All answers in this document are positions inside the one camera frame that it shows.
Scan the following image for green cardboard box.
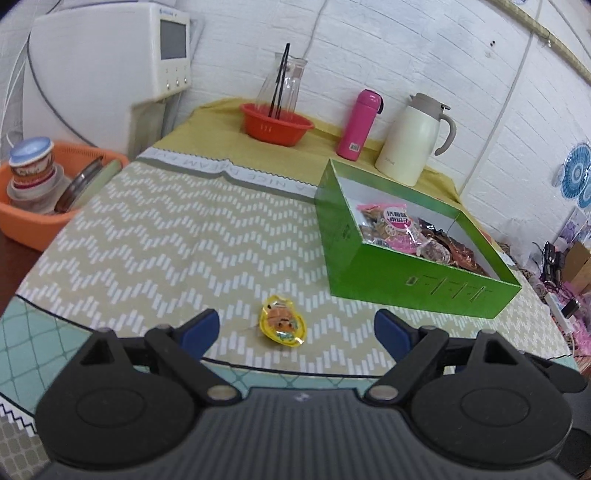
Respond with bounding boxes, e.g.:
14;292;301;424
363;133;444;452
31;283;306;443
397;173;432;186
315;160;522;318

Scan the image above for blue paper fan decoration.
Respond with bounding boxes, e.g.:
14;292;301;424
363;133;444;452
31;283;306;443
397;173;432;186
553;142;591;210

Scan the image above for cream thermal jug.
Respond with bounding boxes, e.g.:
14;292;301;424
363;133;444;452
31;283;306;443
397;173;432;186
375;93;457;186

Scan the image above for yellow-green cloth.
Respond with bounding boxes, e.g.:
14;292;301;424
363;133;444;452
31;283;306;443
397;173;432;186
151;96;463;204

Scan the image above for black straw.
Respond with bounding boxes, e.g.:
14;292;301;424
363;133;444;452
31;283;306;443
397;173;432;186
269;42;290;119

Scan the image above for red plastic basket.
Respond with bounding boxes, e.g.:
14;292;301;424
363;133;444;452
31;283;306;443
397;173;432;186
240;103;315;147

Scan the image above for stacked yogurt cups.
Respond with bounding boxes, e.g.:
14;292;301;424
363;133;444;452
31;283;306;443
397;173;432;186
6;136;64;212

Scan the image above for yellow snack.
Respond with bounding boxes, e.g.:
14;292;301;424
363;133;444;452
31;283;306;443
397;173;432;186
259;295;307;348

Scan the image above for white water dispenser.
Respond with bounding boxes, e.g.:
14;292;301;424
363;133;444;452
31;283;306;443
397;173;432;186
22;1;191;158

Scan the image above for orange plastic basin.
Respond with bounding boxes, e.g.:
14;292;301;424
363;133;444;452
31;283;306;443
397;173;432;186
1;141;129;252

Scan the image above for dark red snack bag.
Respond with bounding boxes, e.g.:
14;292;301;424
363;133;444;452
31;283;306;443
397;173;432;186
419;219;489;277

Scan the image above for pink-labelled seed bag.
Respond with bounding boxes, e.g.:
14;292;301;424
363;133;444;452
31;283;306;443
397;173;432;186
356;203;426;255

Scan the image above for glass carafe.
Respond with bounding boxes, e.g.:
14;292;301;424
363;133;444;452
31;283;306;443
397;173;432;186
255;52;307;120

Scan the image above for pink thermos bottle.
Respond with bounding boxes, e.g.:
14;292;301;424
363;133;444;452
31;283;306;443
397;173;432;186
335;89;384;161

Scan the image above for white power strip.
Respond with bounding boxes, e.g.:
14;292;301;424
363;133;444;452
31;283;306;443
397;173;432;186
544;293;580;333

